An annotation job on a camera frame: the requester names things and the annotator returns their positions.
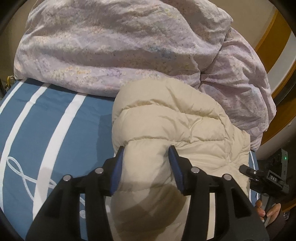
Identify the cream puffer jacket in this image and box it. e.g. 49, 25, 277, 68
110, 77, 251, 241

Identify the blue white-striped bed sheet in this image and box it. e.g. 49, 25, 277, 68
0, 79, 259, 241

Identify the lilac floral duvet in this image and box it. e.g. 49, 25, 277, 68
13, 0, 277, 150

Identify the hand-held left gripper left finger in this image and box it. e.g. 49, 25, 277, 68
25, 146, 125, 241

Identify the person's right hand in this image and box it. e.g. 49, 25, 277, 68
255, 199, 282, 226

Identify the orange wooden frame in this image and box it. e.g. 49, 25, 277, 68
254, 9, 296, 100

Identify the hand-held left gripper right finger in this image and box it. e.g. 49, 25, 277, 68
168, 146, 270, 241

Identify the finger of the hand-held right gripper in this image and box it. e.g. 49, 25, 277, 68
239, 164, 267, 180

